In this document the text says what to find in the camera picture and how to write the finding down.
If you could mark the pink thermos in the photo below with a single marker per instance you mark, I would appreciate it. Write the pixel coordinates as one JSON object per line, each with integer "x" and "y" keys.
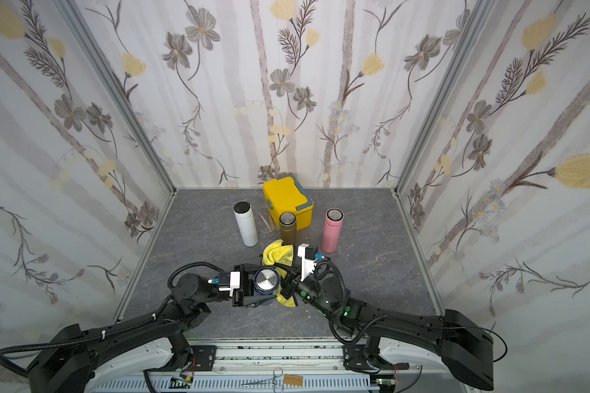
{"x": 334, "y": 219}

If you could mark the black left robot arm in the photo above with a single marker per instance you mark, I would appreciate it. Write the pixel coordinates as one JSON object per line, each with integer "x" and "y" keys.
{"x": 78, "y": 360}

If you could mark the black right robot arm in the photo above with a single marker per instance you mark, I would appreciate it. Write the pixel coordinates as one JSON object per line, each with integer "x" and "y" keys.
{"x": 464, "y": 347}

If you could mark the yellow grey cleaning cloth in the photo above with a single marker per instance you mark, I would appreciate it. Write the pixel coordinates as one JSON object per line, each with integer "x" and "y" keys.
{"x": 278, "y": 255}

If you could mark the yellow storage box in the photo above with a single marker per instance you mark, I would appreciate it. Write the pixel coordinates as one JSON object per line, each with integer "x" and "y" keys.
{"x": 287, "y": 195}

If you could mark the blue thermos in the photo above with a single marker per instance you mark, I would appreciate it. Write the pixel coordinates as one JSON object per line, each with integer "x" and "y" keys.
{"x": 266, "y": 281}

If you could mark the gold thermos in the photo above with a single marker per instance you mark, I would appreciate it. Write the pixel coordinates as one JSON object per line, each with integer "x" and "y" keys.
{"x": 288, "y": 228}

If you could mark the metal scissors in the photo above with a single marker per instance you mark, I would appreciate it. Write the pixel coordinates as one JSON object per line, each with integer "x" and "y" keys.
{"x": 275, "y": 382}

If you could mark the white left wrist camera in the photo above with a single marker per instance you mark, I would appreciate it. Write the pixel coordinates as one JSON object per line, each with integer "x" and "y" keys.
{"x": 228, "y": 282}

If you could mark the white slotted cable duct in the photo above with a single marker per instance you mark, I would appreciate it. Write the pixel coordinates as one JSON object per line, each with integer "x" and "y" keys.
{"x": 312, "y": 383}

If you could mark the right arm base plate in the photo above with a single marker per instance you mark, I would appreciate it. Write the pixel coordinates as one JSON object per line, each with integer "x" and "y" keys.
{"x": 367, "y": 359}

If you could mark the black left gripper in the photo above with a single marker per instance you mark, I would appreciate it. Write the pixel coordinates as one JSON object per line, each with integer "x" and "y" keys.
{"x": 245, "y": 286}

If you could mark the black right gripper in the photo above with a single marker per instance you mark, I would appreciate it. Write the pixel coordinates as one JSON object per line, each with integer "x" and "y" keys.
{"x": 295, "y": 280}

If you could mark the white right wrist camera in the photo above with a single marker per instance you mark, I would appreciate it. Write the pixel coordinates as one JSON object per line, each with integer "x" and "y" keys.
{"x": 309, "y": 256}

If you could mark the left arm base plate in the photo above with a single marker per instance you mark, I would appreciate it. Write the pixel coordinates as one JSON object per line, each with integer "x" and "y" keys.
{"x": 199, "y": 359}

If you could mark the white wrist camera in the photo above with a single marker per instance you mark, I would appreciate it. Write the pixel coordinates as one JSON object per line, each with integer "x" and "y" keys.
{"x": 228, "y": 282}
{"x": 309, "y": 256}

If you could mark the white thermos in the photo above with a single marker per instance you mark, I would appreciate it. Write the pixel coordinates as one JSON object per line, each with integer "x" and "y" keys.
{"x": 246, "y": 223}

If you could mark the brown cardboard tag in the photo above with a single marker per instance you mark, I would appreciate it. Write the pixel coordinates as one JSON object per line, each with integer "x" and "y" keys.
{"x": 293, "y": 380}

